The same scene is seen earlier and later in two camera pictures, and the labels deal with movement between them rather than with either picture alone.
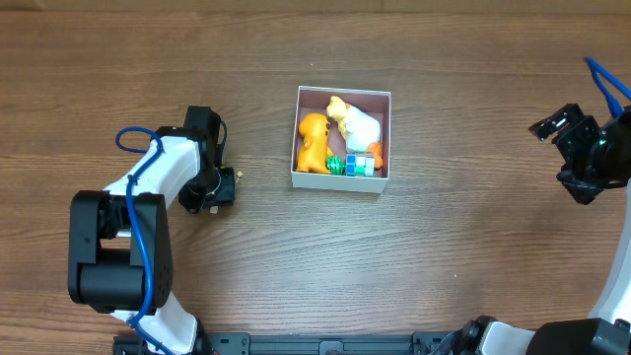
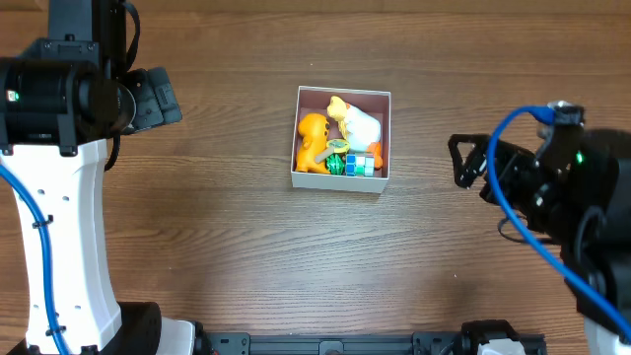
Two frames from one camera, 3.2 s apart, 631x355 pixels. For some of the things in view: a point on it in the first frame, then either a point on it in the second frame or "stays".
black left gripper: (225, 184) to (161, 99)
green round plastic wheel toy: (335, 166) stays
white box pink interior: (315, 100) stays
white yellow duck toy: (359, 128) stays
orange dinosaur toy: (314, 152) stays
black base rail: (309, 343) stays
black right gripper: (570, 143) to (491, 171)
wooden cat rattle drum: (225, 193) to (338, 145)
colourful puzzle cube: (359, 166) stays
